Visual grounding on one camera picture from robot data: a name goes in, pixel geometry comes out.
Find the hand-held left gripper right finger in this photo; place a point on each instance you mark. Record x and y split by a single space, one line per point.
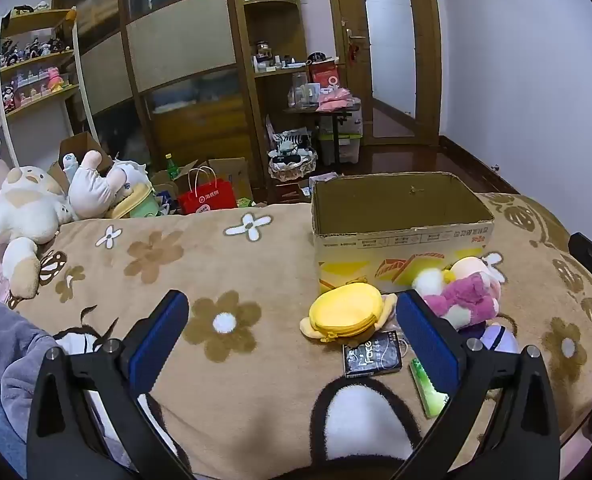
426 340

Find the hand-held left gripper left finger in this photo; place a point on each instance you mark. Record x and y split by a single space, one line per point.
158 345

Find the green tissue pack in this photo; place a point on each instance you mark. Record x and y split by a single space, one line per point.
428 390

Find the black tissue pack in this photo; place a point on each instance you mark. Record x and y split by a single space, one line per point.
371 357

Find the pink plush toy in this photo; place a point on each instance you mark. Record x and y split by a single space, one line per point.
463 295

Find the cream pink swirl plush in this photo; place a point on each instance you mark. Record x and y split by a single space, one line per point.
468 266

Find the yellow round plush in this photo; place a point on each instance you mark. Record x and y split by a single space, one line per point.
343 312

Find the lavender soft pouch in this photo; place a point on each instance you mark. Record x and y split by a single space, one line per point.
498 340

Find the green and yellow bag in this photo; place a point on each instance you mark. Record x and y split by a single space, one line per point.
138 202

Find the grey cloth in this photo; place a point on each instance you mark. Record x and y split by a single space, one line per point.
6 355

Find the red paper bag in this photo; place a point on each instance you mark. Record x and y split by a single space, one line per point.
208 200

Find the white plush with pink feet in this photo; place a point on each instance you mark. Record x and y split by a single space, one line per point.
93 187

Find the green bottle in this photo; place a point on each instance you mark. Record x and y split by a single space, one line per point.
172 167

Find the open cardboard box on floor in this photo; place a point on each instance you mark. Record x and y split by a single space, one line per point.
231 172

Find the small cardboard box with clothes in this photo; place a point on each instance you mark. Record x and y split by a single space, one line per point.
321 179

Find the large white duck plush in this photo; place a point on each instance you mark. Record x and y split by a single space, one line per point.
21 210

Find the clear storage box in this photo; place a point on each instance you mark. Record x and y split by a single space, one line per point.
348 147

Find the tall open cardboard box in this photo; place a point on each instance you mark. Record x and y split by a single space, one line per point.
78 145

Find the wicker basket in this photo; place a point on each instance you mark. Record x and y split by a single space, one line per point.
293 170

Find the small dark side table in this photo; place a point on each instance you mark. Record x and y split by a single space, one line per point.
336 125

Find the zebra striped plush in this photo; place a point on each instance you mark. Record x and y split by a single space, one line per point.
291 141

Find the pink clothes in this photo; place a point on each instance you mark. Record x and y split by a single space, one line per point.
337 99

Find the clear plastic container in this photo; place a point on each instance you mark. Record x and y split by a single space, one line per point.
303 92

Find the red box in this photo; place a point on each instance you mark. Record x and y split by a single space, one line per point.
324 76

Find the red door tassel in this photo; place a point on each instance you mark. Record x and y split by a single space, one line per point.
353 52

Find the wooden wardrobe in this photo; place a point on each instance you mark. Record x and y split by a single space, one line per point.
181 45

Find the black hat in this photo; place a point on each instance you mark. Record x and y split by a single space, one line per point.
317 56

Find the white shelf with figurines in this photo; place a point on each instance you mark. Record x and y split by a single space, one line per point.
38 60

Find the wooden door with glass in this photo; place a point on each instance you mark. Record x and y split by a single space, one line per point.
338 10

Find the wooden corner shelf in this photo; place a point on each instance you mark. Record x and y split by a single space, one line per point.
281 25

